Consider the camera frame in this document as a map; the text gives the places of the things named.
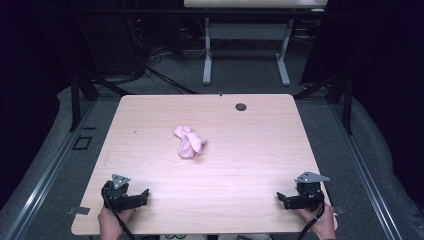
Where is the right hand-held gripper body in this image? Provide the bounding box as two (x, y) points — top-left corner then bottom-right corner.
(285, 171), (331, 212)

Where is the grey metal floor rail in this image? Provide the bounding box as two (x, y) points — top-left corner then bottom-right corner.
(2, 99), (98, 240)
(328, 99), (405, 240)

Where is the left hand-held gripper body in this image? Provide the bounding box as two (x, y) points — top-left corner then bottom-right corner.
(101, 173), (142, 213)

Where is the person's left hand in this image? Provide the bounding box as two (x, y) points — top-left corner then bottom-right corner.
(97, 206), (136, 240)

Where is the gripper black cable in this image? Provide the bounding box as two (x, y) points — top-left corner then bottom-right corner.
(102, 186), (137, 240)
(295, 194), (327, 240)

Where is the white desk with grey legs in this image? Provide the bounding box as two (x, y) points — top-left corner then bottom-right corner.
(183, 0), (329, 87)

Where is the black horizontal frame bar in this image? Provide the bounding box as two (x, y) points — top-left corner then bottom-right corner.
(64, 8), (334, 18)

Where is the bundle of floor cables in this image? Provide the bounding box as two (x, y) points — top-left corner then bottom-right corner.
(125, 16), (202, 96)

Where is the black metal frame stand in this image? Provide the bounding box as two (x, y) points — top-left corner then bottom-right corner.
(293, 71), (354, 136)
(69, 64), (135, 133)

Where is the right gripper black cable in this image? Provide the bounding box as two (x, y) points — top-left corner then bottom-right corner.
(295, 194), (327, 240)

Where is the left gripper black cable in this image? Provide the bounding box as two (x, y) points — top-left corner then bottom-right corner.
(102, 186), (137, 240)

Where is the person's right hand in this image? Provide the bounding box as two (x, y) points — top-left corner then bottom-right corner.
(297, 203), (337, 240)

